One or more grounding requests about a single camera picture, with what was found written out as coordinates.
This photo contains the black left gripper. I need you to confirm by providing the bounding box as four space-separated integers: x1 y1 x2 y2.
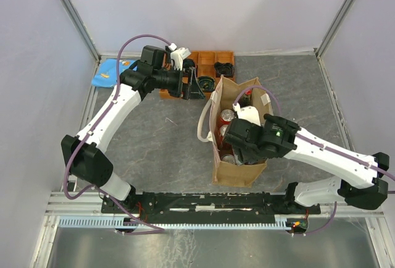
154 66 206 101

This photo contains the red cola can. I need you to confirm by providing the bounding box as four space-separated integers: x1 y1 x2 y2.
219 125 228 138
218 109 235 127

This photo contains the tan canvas tote bag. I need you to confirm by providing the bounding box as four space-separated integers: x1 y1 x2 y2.
197 77 275 188

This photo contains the purple soda can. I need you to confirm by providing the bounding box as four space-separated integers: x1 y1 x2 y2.
221 154 236 165

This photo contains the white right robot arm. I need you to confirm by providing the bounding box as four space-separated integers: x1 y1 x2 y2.
223 114 389 213

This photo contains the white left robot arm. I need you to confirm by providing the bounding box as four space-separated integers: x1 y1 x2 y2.
61 44 205 212

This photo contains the blue yellow rolled tie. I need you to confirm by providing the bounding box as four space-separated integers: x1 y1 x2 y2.
197 76 215 93

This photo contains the black rolled belt middle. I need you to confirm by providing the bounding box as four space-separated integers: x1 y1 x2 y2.
183 59 196 69

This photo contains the black rolled belt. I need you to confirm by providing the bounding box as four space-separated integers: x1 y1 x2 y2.
214 62 235 78
183 59 196 69

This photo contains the orange compartment tray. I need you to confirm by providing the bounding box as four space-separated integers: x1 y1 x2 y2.
158 50 236 99

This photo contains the black rolled belt right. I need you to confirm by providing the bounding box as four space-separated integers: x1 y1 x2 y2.
214 62 235 78

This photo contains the blue patterned cloth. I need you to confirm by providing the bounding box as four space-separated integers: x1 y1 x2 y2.
91 59 135 88

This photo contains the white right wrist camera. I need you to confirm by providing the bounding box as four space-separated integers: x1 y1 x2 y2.
233 103 261 125

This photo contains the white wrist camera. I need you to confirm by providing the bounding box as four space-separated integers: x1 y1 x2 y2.
233 103 261 125
168 43 191 70

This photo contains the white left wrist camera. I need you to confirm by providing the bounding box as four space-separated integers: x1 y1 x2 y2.
168 43 191 70

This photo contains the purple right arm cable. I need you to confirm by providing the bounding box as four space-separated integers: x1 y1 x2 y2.
233 85 395 237

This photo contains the light blue cable duct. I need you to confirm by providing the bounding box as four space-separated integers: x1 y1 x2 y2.
57 214 306 230

